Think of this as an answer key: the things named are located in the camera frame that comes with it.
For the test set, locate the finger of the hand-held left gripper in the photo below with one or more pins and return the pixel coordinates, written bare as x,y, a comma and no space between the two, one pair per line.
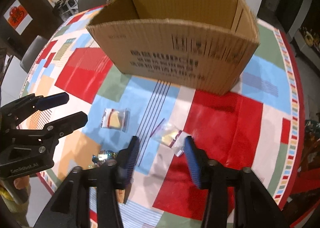
56,99
72,121

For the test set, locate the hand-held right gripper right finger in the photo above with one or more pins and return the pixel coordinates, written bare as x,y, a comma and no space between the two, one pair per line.
192,161

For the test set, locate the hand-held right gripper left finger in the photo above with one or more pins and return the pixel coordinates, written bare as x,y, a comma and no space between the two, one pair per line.
131,159

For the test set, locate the clear packet with yellow snack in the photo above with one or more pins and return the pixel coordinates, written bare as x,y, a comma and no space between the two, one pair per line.
167,136
116,120

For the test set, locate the brown cardboard box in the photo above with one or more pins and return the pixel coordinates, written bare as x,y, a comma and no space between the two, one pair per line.
162,50

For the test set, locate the person's left hand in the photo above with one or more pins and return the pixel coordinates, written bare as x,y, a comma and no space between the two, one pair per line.
23,183

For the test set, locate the dark shiny wrapped candy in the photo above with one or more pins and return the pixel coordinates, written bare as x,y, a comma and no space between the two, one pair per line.
107,155

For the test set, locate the colourful patchwork tablecloth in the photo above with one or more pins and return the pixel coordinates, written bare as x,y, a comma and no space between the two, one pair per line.
225,122

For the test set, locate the dark entry door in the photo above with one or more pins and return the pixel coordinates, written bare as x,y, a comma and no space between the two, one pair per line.
42,20

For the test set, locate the red and white door poster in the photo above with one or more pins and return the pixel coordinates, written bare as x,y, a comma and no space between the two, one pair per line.
18,15

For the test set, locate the white shoe rack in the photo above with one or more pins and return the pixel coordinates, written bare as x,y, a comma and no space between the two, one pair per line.
66,5

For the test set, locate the red wooden chair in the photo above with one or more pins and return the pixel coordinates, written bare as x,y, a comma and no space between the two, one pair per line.
308,180

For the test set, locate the white low cabinet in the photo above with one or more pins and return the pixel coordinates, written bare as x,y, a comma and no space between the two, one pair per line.
300,44

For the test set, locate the yellow basket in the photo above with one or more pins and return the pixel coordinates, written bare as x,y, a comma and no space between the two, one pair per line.
309,36

